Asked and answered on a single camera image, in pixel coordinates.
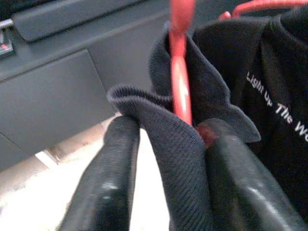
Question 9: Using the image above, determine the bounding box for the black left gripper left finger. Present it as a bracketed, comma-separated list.
[58, 115, 141, 231]

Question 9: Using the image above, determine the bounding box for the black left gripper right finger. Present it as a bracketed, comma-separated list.
[197, 118, 308, 231]

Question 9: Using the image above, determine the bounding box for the black shirt with green logo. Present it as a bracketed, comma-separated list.
[106, 21, 262, 231]

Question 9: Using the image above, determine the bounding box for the black television cabinet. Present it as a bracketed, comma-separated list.
[0, 0, 241, 173]

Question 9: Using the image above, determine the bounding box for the black shirt small white print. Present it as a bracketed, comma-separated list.
[192, 4, 308, 223]

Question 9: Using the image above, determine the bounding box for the small black red device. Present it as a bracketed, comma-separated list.
[0, 18, 17, 60]

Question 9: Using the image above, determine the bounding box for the black soundbar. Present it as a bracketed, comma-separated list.
[12, 0, 147, 44]

